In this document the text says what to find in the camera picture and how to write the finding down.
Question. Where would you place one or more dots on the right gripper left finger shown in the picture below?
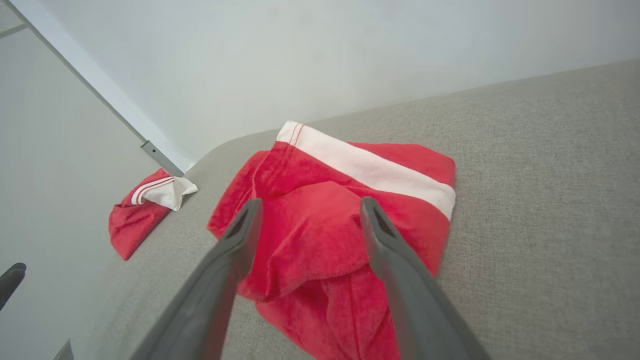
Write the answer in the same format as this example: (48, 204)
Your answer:
(210, 300)

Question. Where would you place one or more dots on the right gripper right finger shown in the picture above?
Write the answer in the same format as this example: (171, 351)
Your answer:
(420, 310)

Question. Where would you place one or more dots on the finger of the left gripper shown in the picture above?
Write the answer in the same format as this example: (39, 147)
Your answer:
(10, 290)
(19, 267)

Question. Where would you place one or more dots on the red Bulls 23 jersey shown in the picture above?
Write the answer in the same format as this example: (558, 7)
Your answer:
(130, 225)

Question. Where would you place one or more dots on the red shorts with white stripe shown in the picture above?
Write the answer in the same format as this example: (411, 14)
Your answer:
(320, 225)

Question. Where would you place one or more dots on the grey fabric sofa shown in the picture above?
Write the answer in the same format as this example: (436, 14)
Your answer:
(540, 225)

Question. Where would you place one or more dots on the white and grey door frame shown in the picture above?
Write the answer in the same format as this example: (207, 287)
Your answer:
(162, 160)

